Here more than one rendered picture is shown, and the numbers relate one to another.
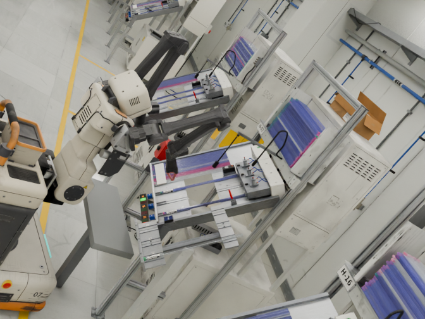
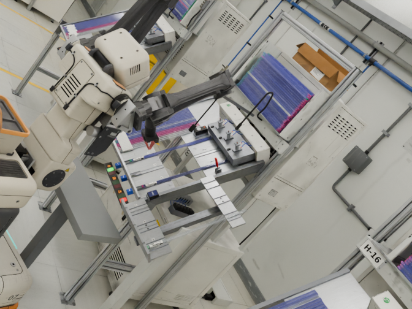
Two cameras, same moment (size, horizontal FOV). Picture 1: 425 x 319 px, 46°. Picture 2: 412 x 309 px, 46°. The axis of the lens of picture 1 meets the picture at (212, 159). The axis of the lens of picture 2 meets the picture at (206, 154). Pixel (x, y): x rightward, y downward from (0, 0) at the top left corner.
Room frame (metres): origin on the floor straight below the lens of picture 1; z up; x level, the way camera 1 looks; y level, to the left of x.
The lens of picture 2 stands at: (0.36, 0.63, 1.75)
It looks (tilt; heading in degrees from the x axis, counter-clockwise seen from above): 15 degrees down; 342
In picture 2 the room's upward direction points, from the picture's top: 41 degrees clockwise
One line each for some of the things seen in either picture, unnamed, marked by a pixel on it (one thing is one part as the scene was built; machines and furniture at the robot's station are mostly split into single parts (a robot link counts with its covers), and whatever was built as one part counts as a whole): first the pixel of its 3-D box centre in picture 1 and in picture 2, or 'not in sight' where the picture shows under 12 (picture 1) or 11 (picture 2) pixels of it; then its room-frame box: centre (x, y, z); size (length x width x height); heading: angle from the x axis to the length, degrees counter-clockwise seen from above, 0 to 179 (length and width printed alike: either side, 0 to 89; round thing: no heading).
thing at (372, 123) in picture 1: (358, 112); (328, 67); (3.23, -0.54, 1.82); 0.68 x 0.30 x 0.20; 26
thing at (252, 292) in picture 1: (198, 272); (160, 236); (3.11, -0.41, 0.31); 0.70 x 0.65 x 0.62; 26
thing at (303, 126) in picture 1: (298, 134); (277, 93); (3.00, -0.32, 1.52); 0.51 x 0.13 x 0.27; 26
